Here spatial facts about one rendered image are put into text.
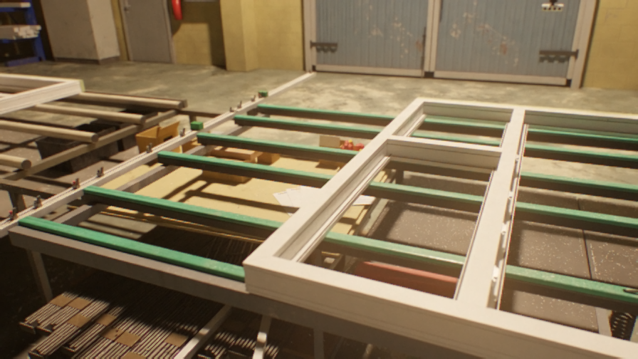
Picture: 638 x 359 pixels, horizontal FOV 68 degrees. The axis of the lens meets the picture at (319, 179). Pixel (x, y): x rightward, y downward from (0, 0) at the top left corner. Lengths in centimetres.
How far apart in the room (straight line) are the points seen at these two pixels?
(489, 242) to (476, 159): 59
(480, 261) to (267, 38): 755
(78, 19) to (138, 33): 105
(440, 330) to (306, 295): 25
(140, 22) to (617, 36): 775
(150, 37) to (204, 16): 130
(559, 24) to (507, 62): 77
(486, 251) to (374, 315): 28
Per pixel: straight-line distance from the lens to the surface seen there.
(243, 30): 808
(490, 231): 110
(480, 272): 96
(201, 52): 911
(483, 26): 720
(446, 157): 163
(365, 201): 186
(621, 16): 732
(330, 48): 777
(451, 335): 87
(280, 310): 100
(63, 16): 1044
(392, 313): 88
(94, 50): 1002
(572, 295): 113
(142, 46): 992
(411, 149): 164
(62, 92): 312
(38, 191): 188
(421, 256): 112
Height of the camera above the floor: 146
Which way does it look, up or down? 23 degrees down
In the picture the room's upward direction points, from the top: 1 degrees counter-clockwise
